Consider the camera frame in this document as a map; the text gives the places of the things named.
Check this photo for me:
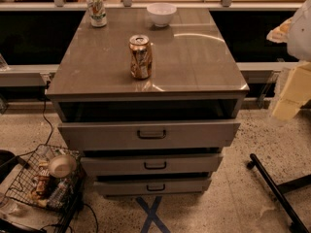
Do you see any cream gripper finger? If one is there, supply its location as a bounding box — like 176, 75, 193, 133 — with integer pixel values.
266, 18, 292, 44
272, 62, 311, 121

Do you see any orange soda can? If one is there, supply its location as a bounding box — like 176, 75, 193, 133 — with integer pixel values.
129, 35, 153, 80

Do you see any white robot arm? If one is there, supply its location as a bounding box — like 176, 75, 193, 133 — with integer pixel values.
266, 0, 311, 121

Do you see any green white soda can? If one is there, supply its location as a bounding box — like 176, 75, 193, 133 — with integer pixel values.
86, 0, 107, 27

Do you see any white bowl in basket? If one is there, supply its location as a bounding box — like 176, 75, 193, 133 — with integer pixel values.
48, 154, 77, 178

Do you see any black chair base leg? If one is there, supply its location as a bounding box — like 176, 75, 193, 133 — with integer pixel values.
247, 153, 311, 233

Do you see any grey drawer cabinet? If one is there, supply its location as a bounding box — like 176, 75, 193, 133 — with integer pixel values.
47, 8, 249, 183

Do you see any bottom grey drawer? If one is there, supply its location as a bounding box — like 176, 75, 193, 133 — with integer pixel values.
93, 177, 211, 196

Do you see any top grey drawer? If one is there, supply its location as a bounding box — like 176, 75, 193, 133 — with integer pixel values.
58, 119, 240, 150

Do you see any plastic water bottle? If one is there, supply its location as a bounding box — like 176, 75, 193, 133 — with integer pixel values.
48, 179, 69, 210

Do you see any snack bag in basket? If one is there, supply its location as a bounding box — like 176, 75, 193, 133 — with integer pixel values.
28, 159, 52, 208

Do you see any black power cable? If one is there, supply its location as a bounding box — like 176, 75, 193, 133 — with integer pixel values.
41, 97, 54, 146

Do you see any black wire basket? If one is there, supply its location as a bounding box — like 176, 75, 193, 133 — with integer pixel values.
6, 145, 85, 233

